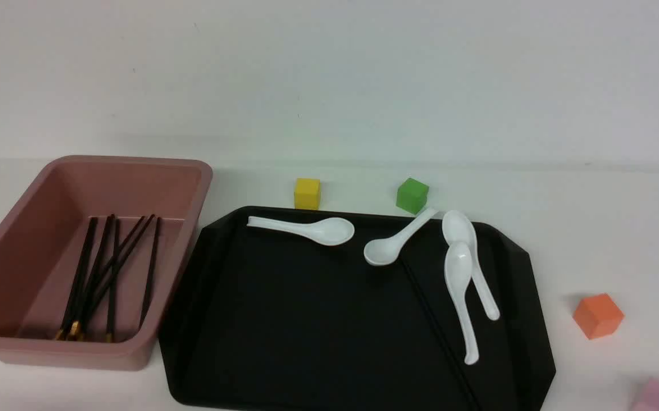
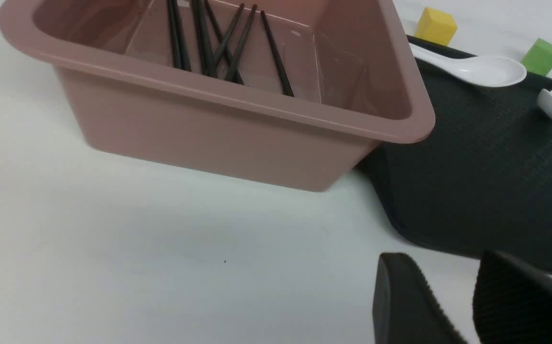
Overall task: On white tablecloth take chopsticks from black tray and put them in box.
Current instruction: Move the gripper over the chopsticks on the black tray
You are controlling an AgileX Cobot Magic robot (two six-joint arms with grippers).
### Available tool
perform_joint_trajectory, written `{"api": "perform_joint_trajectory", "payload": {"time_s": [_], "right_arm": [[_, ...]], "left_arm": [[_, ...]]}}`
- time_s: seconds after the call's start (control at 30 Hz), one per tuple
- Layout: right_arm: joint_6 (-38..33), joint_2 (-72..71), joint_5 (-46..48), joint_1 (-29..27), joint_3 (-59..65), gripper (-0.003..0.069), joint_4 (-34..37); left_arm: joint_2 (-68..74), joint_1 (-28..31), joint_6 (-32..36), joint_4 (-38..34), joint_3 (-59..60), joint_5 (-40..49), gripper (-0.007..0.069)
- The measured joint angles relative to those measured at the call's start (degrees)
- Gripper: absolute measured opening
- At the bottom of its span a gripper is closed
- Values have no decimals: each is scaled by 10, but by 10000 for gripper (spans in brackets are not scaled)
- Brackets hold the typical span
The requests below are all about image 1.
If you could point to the black chopstick long diagonal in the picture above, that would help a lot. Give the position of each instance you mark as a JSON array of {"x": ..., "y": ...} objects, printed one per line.
[{"x": 126, "y": 247}]

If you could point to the pink cube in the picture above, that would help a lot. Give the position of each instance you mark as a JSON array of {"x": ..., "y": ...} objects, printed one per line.
[{"x": 647, "y": 397}]

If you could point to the yellow cube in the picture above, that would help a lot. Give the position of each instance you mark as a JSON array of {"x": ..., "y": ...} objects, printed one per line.
[{"x": 307, "y": 194}]

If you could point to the white spoon upper right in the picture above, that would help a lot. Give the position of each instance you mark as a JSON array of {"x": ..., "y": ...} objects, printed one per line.
[{"x": 456, "y": 226}]

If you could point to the white spoon far left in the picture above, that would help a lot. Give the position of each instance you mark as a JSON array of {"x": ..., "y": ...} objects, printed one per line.
[{"x": 331, "y": 231}]

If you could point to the white spoon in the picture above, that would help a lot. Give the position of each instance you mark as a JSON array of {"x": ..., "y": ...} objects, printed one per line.
[
  {"x": 458, "y": 275},
  {"x": 381, "y": 252},
  {"x": 331, "y": 231},
  {"x": 456, "y": 226}
]

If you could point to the white spoon middle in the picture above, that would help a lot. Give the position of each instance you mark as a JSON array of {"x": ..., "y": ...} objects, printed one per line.
[{"x": 381, "y": 252}]

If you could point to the orange cube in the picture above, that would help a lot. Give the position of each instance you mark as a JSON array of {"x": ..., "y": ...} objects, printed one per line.
[{"x": 598, "y": 316}]

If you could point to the black plastic tray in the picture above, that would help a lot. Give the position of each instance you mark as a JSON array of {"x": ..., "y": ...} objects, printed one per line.
[{"x": 269, "y": 320}]

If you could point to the white spoon lower right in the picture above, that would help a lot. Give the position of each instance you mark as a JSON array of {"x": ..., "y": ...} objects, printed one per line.
[{"x": 458, "y": 275}]

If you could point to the black chopstick crossing in bin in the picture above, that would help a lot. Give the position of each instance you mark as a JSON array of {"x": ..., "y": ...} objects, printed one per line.
[{"x": 93, "y": 281}]

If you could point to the pink plastic bin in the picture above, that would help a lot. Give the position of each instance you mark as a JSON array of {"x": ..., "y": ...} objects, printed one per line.
[{"x": 41, "y": 239}]

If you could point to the green cube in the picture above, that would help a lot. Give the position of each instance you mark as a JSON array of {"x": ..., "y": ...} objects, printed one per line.
[{"x": 412, "y": 196}]

